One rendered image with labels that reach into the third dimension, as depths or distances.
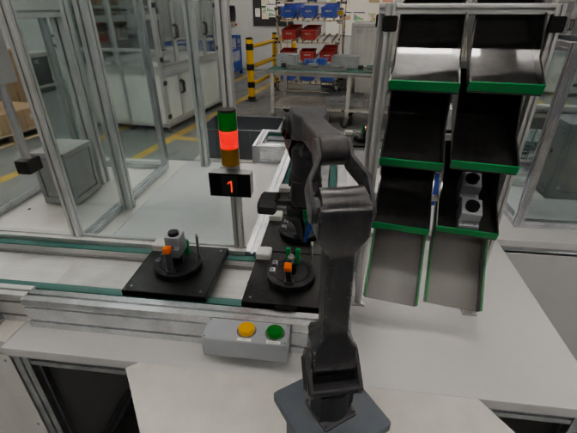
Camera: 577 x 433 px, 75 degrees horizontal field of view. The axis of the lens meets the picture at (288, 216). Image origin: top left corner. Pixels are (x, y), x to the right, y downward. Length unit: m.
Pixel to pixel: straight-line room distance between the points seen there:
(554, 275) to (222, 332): 1.37
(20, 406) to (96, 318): 0.47
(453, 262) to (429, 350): 0.24
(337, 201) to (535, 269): 1.44
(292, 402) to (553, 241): 1.32
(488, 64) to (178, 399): 1.00
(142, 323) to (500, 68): 1.04
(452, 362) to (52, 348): 1.05
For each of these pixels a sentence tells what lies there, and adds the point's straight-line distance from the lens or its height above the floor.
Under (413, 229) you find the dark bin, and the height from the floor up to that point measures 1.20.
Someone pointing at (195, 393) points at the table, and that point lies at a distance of 1.01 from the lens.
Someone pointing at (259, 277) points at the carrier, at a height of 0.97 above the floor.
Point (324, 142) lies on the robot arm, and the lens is 0.51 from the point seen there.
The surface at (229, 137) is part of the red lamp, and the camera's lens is 1.05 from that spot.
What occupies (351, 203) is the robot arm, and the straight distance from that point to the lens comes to 0.47.
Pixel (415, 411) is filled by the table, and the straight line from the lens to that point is 1.00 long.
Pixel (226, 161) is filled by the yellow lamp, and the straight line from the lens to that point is 1.08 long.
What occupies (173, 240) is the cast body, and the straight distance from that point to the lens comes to 1.12.
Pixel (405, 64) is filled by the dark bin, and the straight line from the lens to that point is 0.90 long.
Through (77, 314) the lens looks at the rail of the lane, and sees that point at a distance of 1.20.
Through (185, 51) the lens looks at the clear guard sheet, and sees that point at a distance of 1.10.
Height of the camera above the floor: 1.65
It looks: 29 degrees down
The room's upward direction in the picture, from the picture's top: straight up
